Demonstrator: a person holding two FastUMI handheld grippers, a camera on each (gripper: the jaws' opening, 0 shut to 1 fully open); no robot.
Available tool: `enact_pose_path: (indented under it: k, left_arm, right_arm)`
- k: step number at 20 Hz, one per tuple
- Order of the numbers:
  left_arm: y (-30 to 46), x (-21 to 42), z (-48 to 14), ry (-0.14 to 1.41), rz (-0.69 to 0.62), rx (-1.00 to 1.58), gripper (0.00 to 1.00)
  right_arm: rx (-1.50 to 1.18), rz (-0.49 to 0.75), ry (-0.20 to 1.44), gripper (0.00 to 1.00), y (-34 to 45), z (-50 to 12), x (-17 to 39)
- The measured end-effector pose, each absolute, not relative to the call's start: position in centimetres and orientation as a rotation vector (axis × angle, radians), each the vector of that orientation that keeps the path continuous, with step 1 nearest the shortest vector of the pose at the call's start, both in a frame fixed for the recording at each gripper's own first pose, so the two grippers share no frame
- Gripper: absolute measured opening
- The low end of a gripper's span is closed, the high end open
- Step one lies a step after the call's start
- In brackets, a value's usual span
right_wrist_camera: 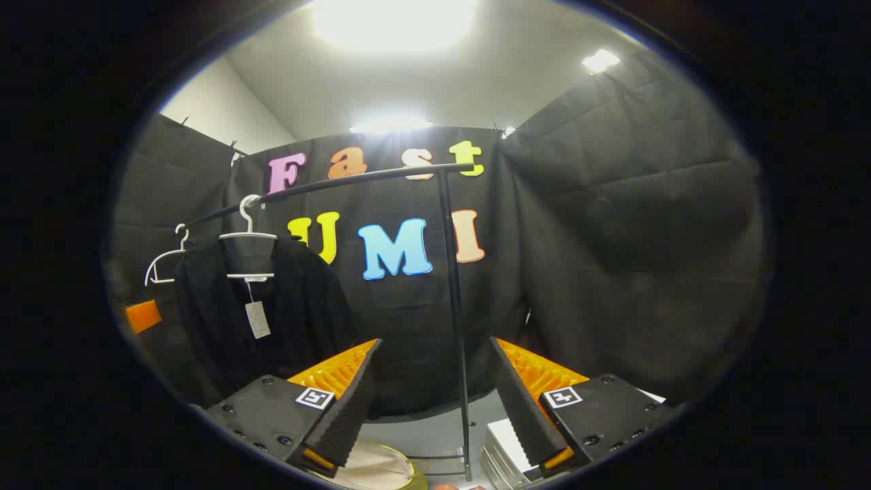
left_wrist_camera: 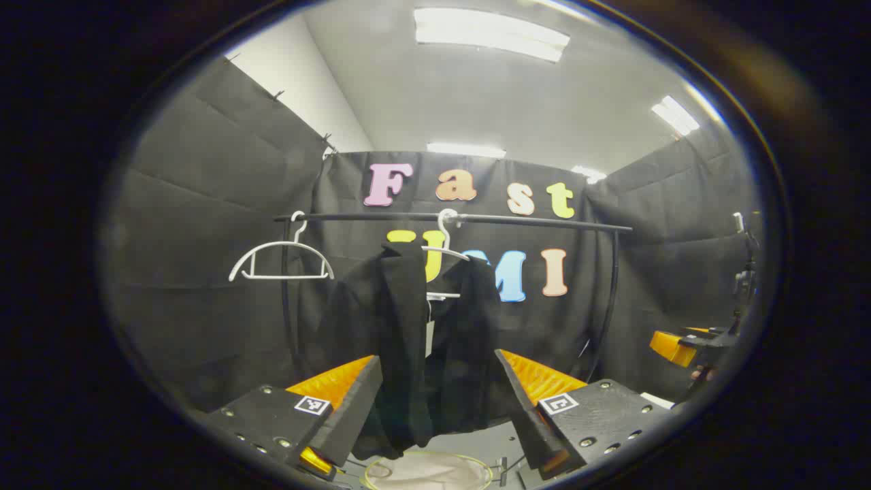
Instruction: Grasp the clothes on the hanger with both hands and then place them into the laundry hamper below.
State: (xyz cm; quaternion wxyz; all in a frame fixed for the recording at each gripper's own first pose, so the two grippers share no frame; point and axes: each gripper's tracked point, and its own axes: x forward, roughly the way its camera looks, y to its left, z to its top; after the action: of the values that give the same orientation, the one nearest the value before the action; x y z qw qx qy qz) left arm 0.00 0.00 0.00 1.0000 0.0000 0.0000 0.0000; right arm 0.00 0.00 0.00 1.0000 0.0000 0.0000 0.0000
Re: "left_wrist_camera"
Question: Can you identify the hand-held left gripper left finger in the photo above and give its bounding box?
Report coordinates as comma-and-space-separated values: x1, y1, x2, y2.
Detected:
201, 354, 383, 480

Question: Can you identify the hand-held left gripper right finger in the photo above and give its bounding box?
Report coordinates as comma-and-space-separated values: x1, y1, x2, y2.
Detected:
494, 348, 678, 480

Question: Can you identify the beige laundry hamper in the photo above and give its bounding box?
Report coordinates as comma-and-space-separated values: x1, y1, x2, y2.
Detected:
364, 449, 494, 490

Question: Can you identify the black knit garment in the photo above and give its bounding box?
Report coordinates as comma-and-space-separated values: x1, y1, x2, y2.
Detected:
320, 240, 518, 460

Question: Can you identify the white plastic hanger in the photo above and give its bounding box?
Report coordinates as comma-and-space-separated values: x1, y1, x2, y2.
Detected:
422, 208, 472, 301
229, 211, 335, 283

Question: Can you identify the black clothes rack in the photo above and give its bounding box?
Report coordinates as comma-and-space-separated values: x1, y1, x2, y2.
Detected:
274, 212, 634, 383

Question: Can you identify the black backdrop cloth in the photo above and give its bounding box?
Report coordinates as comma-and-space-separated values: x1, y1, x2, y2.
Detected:
109, 58, 763, 416

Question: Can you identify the large ceiling light panel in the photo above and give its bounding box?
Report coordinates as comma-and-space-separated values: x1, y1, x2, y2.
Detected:
414, 7, 571, 63

